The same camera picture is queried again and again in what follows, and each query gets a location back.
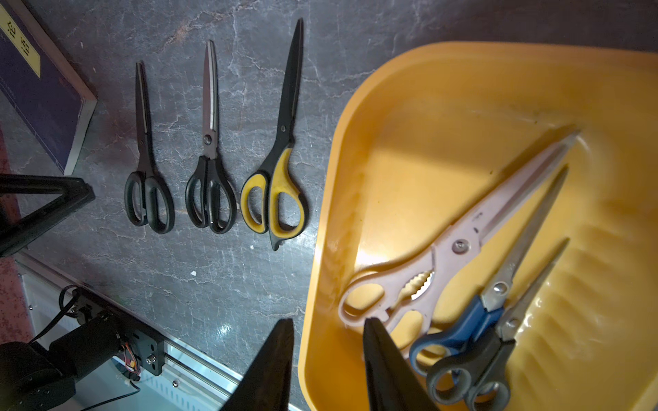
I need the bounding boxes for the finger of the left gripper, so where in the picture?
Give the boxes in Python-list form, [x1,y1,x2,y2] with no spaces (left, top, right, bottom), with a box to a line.
[1,174,95,257]

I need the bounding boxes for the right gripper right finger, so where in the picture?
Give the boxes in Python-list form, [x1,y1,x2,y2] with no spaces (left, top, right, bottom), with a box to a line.
[363,318,439,410]

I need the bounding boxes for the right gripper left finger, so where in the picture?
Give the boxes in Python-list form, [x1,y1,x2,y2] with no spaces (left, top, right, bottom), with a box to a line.
[220,319,294,411]

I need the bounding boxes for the large black handled scissors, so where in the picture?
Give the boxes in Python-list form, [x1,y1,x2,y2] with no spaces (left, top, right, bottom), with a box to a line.
[124,62,175,235]

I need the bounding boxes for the dark grey handled scissors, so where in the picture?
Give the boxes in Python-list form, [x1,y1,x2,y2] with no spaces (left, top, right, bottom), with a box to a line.
[426,238,570,410]

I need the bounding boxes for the pink handled kitchen scissors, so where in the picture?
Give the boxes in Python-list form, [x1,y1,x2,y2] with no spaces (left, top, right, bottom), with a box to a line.
[339,130,580,337]

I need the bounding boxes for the bright blue handled scissors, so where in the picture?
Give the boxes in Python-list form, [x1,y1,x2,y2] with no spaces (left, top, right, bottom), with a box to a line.
[409,166,569,377]

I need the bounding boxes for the yellow black handled scissors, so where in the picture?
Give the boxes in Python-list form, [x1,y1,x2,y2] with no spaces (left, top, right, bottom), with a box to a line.
[240,18,308,251]

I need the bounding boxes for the yellow plastic storage tray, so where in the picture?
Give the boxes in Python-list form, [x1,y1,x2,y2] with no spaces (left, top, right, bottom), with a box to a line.
[298,42,657,410]

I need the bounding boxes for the dark blue notebook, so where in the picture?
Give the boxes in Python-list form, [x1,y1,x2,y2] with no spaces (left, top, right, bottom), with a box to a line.
[1,1,98,176]

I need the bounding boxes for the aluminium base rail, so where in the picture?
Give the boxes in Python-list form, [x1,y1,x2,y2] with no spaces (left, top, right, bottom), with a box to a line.
[15,252,243,410]

